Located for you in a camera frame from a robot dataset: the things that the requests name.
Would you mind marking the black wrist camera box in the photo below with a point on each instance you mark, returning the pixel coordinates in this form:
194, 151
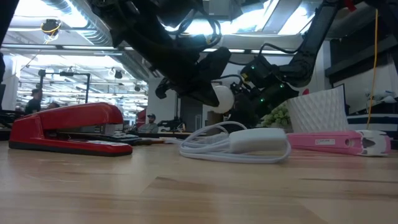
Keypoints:
256, 70

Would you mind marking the red stapler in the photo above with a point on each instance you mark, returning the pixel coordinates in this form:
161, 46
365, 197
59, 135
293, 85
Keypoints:
62, 118

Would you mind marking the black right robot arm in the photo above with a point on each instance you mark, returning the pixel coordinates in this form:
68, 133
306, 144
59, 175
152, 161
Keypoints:
311, 46

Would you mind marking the black camera rig frame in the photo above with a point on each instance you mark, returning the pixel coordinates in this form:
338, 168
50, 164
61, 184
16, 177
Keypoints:
74, 74

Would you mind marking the green succulent plant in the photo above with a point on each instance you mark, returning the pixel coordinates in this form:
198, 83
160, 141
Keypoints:
276, 116

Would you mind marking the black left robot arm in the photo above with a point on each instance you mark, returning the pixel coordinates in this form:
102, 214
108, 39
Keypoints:
140, 31

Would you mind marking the yellow label tag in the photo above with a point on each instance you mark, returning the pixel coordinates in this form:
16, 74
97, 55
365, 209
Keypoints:
244, 76

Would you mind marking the pink stapler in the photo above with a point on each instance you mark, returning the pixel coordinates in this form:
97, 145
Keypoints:
326, 143

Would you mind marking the person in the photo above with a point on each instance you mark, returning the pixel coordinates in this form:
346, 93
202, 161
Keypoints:
32, 101
151, 124
53, 105

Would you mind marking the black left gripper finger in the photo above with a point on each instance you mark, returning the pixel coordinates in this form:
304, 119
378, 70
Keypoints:
202, 95

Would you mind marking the white textured cup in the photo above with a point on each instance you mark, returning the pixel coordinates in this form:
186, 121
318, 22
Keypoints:
317, 109

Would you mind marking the white lightbulb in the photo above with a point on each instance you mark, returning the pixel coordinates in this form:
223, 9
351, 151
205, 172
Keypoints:
225, 99

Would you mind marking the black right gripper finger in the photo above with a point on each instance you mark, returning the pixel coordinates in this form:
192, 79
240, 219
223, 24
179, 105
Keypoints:
241, 115

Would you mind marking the black white striped object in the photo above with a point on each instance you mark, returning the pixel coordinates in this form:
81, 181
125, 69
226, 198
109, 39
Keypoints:
373, 121

